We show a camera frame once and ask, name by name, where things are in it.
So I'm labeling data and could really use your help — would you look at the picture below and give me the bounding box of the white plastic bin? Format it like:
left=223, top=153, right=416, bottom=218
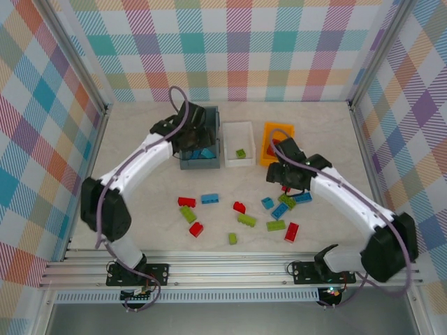
left=222, top=121, right=255, bottom=169

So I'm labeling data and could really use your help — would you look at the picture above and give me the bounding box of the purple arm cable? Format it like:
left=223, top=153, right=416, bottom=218
left=270, top=128, right=411, bottom=310
left=94, top=86, right=196, bottom=313

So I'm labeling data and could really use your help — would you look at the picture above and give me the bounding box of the white slotted cable duct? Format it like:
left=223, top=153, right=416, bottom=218
left=55, top=291, right=321, bottom=304

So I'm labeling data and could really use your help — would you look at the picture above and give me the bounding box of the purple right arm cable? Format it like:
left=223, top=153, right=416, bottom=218
left=270, top=128, right=411, bottom=310

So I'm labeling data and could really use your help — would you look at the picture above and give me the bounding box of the grey plastic bin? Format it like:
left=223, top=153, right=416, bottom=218
left=177, top=105, right=223, bottom=171

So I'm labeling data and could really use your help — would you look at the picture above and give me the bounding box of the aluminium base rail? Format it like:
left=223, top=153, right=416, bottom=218
left=38, top=249, right=425, bottom=289

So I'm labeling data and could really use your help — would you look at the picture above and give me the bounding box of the yellow plastic bin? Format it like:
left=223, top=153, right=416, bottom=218
left=258, top=121, right=296, bottom=168

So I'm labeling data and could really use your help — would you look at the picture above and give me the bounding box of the aluminium frame post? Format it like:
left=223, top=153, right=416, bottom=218
left=41, top=0, right=113, bottom=114
left=348, top=0, right=408, bottom=112

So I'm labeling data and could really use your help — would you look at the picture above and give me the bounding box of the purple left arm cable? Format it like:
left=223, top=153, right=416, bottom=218
left=94, top=86, right=196, bottom=313

